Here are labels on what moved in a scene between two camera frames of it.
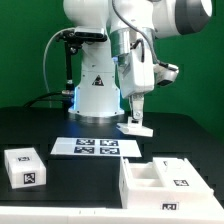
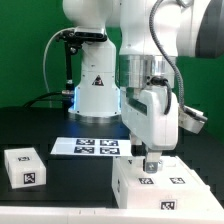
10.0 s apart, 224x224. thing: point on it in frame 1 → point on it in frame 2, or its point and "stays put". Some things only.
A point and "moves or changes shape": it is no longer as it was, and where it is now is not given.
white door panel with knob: (177, 175) stays put
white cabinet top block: (25, 168) stays put
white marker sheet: (96, 147) stays put
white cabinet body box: (141, 187) moves or changes shape
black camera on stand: (73, 39) stays put
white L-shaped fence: (84, 215) stays put
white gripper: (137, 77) → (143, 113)
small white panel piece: (135, 127) moves or changes shape
